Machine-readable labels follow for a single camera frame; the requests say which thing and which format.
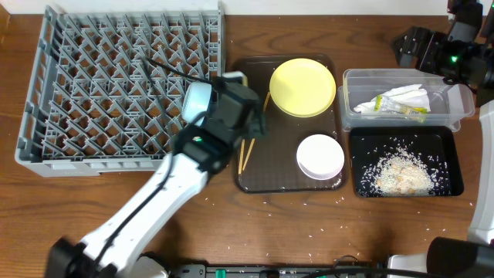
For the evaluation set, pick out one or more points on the dark brown serving tray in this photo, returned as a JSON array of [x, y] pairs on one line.
[[272, 166]]

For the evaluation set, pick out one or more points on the wrapper and napkin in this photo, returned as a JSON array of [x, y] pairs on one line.
[[407, 100]]

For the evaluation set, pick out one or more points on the white pink bowl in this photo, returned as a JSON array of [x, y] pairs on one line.
[[320, 157]]

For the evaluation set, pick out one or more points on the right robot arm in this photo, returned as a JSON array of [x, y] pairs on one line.
[[462, 56]]

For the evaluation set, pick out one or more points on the left wooden chopstick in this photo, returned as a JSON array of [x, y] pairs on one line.
[[241, 157]]

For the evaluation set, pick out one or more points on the right wooden chopstick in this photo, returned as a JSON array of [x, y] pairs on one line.
[[249, 151]]

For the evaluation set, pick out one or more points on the black waste tray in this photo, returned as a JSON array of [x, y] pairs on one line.
[[366, 143]]

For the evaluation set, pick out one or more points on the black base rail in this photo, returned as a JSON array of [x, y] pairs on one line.
[[203, 271]]

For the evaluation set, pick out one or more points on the light blue bowl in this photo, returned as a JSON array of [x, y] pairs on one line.
[[196, 101]]

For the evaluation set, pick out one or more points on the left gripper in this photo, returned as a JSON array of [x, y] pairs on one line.
[[255, 114]]

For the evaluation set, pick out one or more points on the clear plastic bin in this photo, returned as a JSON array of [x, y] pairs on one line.
[[448, 104]]

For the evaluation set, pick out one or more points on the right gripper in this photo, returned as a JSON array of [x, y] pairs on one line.
[[435, 41]]

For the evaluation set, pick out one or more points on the grey dishwasher rack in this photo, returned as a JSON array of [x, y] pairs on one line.
[[107, 89]]

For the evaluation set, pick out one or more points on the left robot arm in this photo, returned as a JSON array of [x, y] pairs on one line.
[[199, 152]]

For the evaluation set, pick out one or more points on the wooden chopstick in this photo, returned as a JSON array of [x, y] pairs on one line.
[[241, 157], [249, 151]]

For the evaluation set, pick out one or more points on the rice and food scraps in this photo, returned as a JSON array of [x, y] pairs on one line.
[[400, 172]]

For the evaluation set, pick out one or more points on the yellow plate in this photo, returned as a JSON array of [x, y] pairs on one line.
[[302, 87]]

